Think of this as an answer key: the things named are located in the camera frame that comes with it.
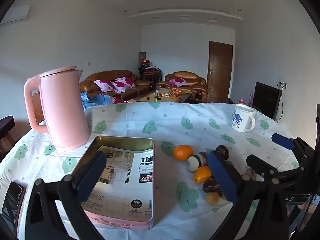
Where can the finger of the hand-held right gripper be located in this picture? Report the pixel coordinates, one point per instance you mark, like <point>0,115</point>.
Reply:
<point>260,166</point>
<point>282,141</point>

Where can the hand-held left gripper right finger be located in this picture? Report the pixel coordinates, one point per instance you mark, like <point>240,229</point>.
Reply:
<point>222,177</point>

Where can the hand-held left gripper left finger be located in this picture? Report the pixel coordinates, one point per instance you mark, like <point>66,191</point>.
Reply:
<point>91,170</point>

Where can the dark red beetroot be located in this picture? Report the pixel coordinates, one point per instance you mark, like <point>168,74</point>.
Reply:
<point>210,186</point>

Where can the small orange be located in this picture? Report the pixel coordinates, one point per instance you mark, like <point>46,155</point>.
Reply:
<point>201,174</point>

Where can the small yellow round fruit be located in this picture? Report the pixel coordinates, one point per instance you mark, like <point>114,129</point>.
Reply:
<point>212,198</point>

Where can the dark brown mushroom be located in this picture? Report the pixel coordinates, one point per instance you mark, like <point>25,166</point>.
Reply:
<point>222,150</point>

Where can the white vegetable slice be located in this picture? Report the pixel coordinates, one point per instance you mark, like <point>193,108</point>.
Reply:
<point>193,164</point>

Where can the pink metal tin box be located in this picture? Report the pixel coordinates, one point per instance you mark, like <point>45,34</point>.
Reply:
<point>125,140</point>

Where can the orange tangerine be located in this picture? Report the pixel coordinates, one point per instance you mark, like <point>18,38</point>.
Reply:
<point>183,152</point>

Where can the black television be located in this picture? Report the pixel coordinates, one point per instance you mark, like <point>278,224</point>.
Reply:
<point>266,100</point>

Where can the white mug with blue print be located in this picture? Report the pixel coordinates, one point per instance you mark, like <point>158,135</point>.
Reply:
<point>240,120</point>

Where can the printed paper leaflet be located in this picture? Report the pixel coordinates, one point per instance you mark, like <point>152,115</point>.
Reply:
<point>140,175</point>

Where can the pink electric kettle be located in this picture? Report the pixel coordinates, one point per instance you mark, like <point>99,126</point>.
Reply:
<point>65,105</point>

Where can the blue plaid cloth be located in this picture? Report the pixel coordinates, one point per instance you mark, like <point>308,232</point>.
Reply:
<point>96,100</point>

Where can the white tablecloth with green clouds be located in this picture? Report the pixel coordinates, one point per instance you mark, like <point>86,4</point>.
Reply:
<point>175,125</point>

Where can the black smartphone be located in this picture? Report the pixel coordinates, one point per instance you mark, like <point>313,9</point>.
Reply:
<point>15,192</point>

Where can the pink floral cushion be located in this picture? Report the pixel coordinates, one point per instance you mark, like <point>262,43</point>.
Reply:
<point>123,83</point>
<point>105,86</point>
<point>178,82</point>

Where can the brown wooden door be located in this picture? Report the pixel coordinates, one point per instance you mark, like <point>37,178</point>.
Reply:
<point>221,67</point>

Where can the dark wooden stool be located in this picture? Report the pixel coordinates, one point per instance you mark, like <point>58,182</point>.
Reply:
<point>6,125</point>

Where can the brown leather sofa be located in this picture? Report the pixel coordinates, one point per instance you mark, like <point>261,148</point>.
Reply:
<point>110,75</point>

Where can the glass coffee table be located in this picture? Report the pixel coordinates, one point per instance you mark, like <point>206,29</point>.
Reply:
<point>160,98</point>

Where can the brown leather armchair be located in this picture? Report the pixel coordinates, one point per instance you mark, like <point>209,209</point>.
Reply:
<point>185,75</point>

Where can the stacked dark chairs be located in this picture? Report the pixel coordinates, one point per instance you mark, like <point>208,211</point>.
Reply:
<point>148,73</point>

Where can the tall floor vase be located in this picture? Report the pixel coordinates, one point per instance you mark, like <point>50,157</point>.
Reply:
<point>142,57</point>

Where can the white air conditioner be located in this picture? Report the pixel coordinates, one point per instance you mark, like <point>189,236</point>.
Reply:
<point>15,15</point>

